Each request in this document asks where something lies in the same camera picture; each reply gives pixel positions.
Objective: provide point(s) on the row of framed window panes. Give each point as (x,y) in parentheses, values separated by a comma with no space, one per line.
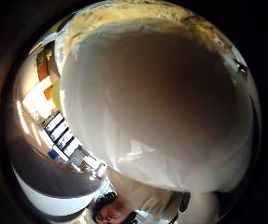
(60,134)

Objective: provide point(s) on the orange wall panel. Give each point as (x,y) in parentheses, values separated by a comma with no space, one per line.
(42,72)

